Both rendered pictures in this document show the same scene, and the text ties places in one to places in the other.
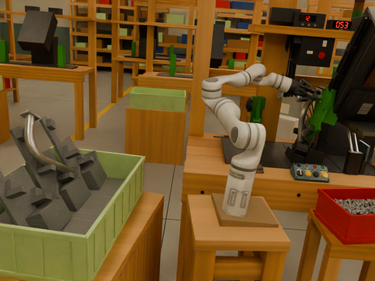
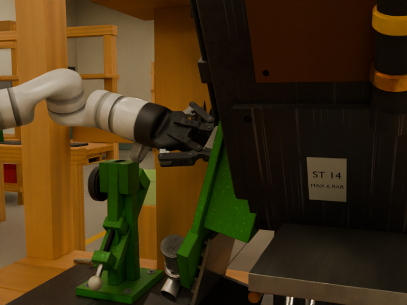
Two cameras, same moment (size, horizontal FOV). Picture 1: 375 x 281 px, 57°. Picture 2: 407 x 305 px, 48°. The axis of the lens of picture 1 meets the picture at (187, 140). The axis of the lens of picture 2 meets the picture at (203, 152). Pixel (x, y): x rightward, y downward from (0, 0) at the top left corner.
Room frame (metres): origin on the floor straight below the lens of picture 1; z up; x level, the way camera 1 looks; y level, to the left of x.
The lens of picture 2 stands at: (1.00, -0.84, 1.30)
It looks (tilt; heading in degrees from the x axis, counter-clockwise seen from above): 6 degrees down; 19
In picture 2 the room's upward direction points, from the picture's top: straight up
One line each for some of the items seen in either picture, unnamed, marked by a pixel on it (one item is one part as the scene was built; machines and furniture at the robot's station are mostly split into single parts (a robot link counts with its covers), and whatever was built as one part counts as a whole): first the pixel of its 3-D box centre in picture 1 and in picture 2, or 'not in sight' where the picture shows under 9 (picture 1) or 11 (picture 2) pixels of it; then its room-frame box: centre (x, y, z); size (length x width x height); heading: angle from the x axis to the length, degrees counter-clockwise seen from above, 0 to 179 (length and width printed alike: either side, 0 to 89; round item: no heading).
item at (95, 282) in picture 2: not in sight; (99, 273); (1.75, -0.37, 0.96); 0.06 x 0.03 x 0.06; 0
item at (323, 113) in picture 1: (328, 108); (237, 185); (1.65, -0.67, 1.17); 0.13 x 0.12 x 0.20; 90
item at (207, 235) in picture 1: (232, 219); not in sight; (1.12, -0.19, 0.83); 0.32 x 0.32 x 0.04; 6
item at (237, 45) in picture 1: (195, 45); not in sight; (8.79, 0.00, 1.12); 3.01 x 0.54 x 2.24; 90
